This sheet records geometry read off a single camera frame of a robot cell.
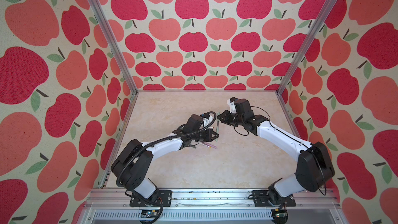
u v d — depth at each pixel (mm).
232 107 689
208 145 924
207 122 787
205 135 748
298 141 480
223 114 806
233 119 728
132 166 446
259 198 733
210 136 739
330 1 753
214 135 822
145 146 477
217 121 838
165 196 749
